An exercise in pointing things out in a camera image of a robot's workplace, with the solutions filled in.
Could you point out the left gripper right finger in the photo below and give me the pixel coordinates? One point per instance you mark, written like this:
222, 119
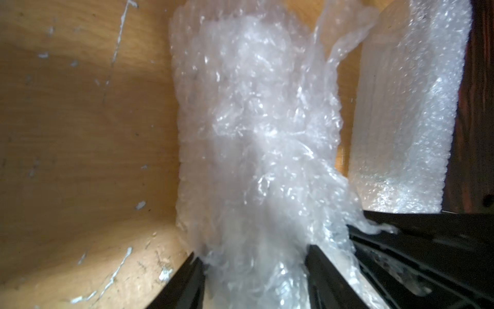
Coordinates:
326, 286

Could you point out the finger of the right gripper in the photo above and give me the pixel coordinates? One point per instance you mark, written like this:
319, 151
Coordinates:
428, 260

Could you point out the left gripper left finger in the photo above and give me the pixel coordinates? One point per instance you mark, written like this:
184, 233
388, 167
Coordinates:
186, 289

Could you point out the bubble wrap sheet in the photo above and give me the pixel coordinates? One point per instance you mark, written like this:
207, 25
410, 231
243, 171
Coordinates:
412, 65
259, 127

